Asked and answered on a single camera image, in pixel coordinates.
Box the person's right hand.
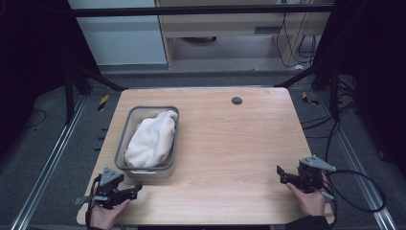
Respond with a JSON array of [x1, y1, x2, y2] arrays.
[[285, 173, 327, 218]]

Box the black cables under desk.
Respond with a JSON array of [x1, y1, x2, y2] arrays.
[[275, 0, 319, 69]]

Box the white cabinet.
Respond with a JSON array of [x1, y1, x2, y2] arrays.
[[67, 0, 169, 67]]

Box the black horizontal frame bar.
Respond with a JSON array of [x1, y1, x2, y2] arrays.
[[70, 4, 334, 18]]

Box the yellow black hazard tape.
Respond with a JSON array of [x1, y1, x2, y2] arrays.
[[97, 94, 110, 112], [301, 91, 320, 106]]

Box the gray plastic basin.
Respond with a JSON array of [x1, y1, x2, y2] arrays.
[[113, 105, 181, 180]]

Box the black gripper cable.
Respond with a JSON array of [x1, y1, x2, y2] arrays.
[[321, 169, 387, 215], [84, 173, 103, 230]]

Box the light wooden desk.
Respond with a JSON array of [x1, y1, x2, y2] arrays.
[[154, 0, 331, 69]]

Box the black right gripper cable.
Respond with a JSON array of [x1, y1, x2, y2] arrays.
[[321, 169, 387, 215]]

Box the person's left hand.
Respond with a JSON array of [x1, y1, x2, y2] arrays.
[[89, 197, 132, 230]]

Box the black floor cables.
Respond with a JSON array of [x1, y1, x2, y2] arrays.
[[301, 76, 368, 162]]

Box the thin black floor cable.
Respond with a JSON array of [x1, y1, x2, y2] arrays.
[[23, 108, 48, 129]]

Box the white towel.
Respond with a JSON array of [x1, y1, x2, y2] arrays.
[[124, 109, 179, 169]]

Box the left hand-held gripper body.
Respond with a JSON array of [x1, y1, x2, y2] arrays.
[[74, 167, 132, 211]]

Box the black metal stand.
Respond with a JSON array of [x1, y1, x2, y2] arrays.
[[274, 61, 341, 121], [62, 60, 128, 126]]

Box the aluminium floor rail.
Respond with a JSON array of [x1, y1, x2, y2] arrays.
[[315, 90, 400, 230], [9, 95, 89, 230]]

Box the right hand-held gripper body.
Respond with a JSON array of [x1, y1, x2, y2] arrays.
[[296, 154, 337, 195]]

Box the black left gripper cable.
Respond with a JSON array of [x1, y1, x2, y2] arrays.
[[84, 173, 103, 230]]

